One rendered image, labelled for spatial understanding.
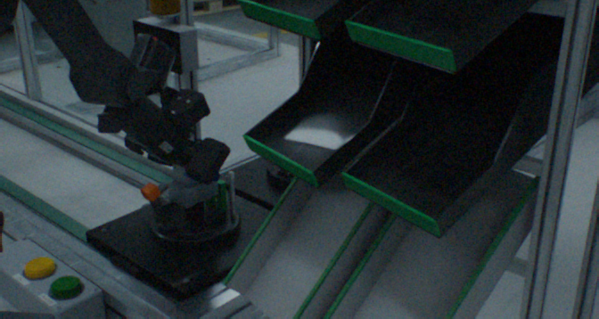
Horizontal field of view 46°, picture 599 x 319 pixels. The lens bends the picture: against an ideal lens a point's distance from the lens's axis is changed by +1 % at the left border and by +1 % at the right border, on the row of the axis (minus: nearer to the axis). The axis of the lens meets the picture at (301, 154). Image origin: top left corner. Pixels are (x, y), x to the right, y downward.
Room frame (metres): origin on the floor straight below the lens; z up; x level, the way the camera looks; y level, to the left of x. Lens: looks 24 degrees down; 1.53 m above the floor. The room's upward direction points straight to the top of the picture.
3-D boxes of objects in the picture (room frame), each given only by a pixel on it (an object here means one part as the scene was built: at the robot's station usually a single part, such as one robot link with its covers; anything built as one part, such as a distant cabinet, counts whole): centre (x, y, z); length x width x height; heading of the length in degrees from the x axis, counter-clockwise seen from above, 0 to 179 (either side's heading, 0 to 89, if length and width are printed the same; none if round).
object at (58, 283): (0.81, 0.32, 0.96); 0.04 x 0.04 x 0.02
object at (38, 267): (0.86, 0.37, 0.96); 0.04 x 0.04 x 0.02
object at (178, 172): (0.97, 0.16, 1.06); 0.08 x 0.04 x 0.07; 138
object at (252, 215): (0.96, 0.16, 0.96); 0.24 x 0.24 x 0.02; 48
